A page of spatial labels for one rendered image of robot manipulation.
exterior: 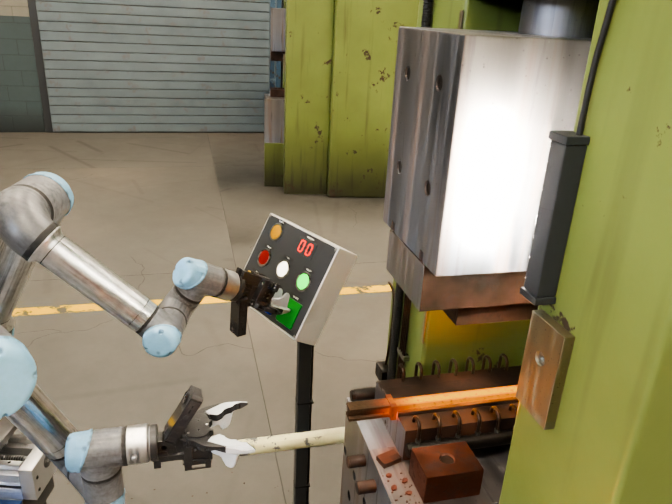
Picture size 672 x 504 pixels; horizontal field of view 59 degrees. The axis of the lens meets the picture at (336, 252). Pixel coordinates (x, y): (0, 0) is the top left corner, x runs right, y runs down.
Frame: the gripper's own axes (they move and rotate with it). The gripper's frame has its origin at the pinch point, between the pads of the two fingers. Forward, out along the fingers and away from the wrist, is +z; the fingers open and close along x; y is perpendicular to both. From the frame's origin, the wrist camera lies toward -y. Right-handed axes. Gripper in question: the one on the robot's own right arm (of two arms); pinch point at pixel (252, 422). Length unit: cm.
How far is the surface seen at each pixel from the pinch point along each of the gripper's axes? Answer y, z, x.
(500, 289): -31, 47, 7
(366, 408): -1.2, 24.0, 1.2
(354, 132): 33, 151, -462
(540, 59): -73, 44, 12
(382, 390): 1.4, 30.7, -7.8
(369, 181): 82, 170, -460
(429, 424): 0.8, 36.4, 6.3
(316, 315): -1.6, 21.8, -39.6
